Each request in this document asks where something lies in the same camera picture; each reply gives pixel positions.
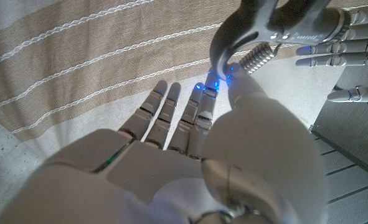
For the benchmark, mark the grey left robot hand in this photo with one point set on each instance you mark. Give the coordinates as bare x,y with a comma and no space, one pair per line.
358,31

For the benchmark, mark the black hand grip exerciser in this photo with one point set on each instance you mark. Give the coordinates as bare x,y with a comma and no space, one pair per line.
233,28

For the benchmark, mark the dark grey door panel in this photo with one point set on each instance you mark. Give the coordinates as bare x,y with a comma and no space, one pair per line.
351,130

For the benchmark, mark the beige striped backdrop cloth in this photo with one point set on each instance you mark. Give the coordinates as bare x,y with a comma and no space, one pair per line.
78,62

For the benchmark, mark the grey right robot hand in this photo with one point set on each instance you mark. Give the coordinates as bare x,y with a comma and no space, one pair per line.
171,168

